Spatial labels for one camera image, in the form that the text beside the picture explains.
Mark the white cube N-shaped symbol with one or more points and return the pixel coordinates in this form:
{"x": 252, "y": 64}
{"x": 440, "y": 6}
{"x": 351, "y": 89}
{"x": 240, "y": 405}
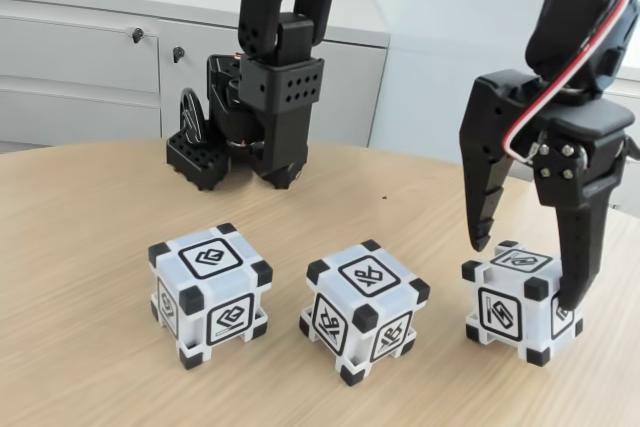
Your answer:
{"x": 500, "y": 314}

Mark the white cube crossed XB symbol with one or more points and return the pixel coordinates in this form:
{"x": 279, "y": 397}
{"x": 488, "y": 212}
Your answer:
{"x": 367, "y": 274}

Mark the white drawer cabinet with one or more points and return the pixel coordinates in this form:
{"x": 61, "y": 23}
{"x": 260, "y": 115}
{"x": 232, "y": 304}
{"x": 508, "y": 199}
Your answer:
{"x": 631, "y": 97}

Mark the white cube G-shaped symbol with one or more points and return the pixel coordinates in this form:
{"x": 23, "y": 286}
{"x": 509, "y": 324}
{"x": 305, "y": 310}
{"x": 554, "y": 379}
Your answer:
{"x": 210, "y": 257}

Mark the black round logo disc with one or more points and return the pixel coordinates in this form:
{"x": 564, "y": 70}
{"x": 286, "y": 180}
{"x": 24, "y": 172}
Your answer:
{"x": 190, "y": 117}

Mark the black cabinet key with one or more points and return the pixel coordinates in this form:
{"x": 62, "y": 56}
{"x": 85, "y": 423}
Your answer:
{"x": 137, "y": 35}
{"x": 178, "y": 53}

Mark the long white cabinet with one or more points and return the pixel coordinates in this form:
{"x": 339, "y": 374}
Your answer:
{"x": 75, "y": 62}

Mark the grey metal post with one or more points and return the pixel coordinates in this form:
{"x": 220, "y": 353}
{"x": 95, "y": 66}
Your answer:
{"x": 520, "y": 172}

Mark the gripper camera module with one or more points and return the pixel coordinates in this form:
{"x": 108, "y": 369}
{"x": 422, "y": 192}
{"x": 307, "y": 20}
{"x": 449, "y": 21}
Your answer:
{"x": 634, "y": 148}

